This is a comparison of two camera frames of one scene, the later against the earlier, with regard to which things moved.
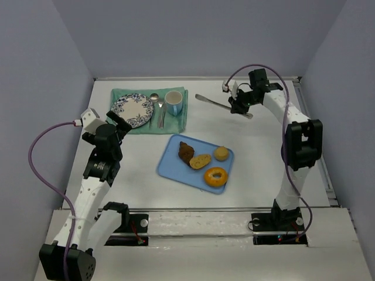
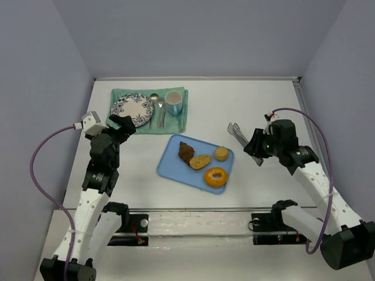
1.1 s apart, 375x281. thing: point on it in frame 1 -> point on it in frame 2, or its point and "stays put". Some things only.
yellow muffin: [221, 153] stays put
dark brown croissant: [186, 152] stays put
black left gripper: [118, 123] stays put
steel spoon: [154, 98] stays put
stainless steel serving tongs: [199, 96] -> [234, 130]
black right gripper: [238, 103] -> [255, 143]
